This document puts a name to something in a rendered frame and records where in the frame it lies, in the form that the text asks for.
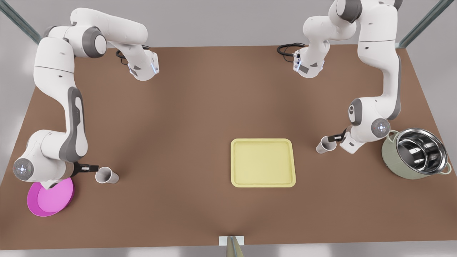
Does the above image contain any magenta round plate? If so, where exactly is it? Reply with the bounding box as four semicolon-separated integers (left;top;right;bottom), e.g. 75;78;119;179
27;177;75;217

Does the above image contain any black cable loop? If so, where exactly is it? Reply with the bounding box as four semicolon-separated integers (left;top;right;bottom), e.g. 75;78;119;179
116;45;151;65
277;43;307;57

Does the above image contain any white IKEA cup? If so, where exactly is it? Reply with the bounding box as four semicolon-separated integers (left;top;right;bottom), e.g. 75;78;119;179
316;136;337;154
95;167;119;184

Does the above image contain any green steel-lined pot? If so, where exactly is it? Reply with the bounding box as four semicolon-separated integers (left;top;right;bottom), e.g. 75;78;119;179
381;128;452;180

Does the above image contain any silver frame post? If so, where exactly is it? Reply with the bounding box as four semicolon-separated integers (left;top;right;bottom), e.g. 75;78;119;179
219;236;245;257
396;0;455;48
0;0;41;45

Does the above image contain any yellow rectangular tray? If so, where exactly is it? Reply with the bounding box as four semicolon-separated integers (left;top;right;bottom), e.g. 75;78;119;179
230;138;296;188

